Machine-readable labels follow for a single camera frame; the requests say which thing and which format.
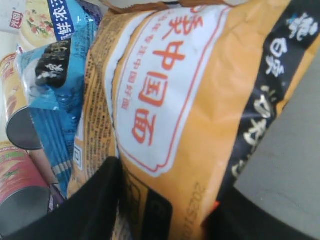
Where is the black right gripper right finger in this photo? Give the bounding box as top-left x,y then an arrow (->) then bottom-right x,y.
202,183 -> 320,240

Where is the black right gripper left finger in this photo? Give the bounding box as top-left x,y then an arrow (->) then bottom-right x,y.
2,157 -> 120,240

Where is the orange instant noodle bag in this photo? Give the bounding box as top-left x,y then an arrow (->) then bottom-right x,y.
68,0 -> 320,240

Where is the blue instant noodle bag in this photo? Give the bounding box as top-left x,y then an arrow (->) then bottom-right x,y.
16,0 -> 103,196

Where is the white milk carton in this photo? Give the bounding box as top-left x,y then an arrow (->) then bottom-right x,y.
0,0 -> 57,52

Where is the purple drink carton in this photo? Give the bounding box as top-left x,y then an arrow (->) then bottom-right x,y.
47,184 -> 65,213

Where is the pink Lays chips can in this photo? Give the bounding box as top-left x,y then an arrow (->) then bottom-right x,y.
0,141 -> 52,221

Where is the yellow Lays chips can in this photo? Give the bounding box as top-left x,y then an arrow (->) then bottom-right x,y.
0,53 -> 42,151

